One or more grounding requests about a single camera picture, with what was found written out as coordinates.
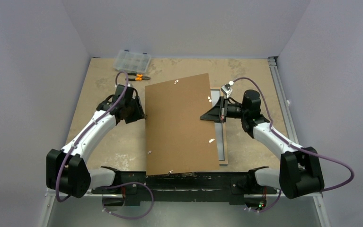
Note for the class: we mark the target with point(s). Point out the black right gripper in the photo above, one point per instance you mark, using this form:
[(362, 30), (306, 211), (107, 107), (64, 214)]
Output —
[(223, 109)]

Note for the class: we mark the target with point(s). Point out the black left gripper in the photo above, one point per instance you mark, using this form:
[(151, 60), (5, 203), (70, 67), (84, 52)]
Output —
[(139, 115)]

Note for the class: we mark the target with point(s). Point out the grey landscape photo print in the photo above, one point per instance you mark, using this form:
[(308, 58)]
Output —
[(215, 94)]

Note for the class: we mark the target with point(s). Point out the blue wooden picture frame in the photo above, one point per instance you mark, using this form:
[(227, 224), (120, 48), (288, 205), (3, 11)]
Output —
[(224, 139)]

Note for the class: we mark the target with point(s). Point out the brown cardboard backing board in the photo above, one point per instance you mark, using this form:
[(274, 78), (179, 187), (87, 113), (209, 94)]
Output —
[(177, 140)]

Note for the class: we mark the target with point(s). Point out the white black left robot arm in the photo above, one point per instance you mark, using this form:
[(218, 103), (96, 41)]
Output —
[(66, 168)]

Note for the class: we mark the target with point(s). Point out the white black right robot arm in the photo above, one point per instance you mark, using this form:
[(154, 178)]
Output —
[(299, 172)]

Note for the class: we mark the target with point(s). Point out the orange black pliers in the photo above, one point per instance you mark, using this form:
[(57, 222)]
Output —
[(137, 77)]

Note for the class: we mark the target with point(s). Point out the clear plastic organizer box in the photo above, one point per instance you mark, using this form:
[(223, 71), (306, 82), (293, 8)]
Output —
[(134, 62)]

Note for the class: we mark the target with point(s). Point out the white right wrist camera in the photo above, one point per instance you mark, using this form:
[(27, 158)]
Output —
[(227, 90)]

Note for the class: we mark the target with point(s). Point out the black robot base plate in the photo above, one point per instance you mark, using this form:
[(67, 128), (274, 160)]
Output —
[(235, 188)]

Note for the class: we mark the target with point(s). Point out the aluminium front rail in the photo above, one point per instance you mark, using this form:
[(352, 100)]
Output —
[(293, 187)]

